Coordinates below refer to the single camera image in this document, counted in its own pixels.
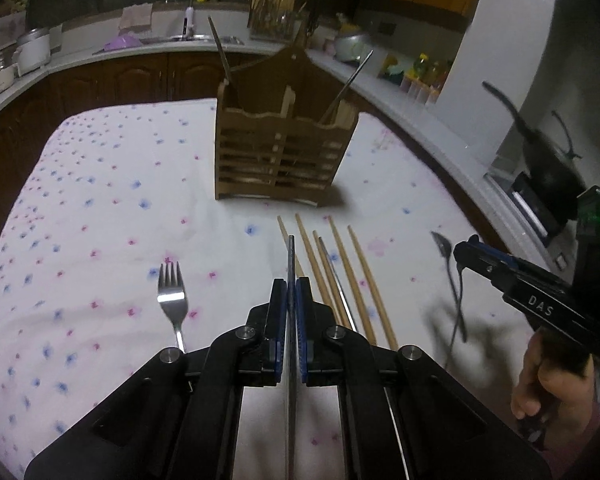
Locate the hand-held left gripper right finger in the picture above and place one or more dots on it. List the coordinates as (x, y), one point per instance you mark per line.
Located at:
(302, 325)

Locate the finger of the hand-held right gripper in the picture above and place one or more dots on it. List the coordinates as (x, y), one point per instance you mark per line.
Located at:
(480, 267)
(525, 269)

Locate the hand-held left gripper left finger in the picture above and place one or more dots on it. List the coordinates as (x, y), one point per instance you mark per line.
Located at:
(279, 325)

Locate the metal spoon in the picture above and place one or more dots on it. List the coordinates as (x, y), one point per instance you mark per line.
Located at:
(441, 246)

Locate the wooden utensil holder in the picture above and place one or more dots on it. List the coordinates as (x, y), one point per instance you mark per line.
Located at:
(280, 160)

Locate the person's right hand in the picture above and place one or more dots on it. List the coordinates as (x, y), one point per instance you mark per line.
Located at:
(565, 400)

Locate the black wok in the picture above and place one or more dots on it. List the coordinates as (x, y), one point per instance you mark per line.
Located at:
(550, 165)

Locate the metal fork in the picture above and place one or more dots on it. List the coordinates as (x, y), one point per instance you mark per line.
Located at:
(172, 305)

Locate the row of spice jars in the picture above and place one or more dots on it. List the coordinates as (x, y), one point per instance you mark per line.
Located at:
(420, 91)

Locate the oil bottle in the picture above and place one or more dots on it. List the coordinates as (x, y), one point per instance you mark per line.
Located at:
(422, 67)

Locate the floral white tablecloth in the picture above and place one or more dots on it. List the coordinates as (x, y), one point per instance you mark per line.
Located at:
(105, 210)

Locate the silver pot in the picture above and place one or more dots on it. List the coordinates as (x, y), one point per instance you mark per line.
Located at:
(352, 45)

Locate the knife block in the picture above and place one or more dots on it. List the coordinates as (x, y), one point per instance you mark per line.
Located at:
(312, 30)

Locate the steel sink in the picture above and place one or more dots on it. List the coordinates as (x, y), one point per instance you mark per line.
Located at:
(200, 39)

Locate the white faucet sprayer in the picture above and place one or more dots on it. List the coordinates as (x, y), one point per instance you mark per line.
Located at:
(189, 20)

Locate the purple basin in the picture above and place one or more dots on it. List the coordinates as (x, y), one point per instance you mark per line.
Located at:
(122, 41)

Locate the pink cloth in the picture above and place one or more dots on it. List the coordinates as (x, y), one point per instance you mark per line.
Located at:
(135, 17)

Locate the white cylindrical cooker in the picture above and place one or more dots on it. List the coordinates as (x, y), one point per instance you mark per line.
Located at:
(32, 52)

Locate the wall power outlet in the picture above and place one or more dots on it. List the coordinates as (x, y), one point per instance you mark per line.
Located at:
(387, 28)

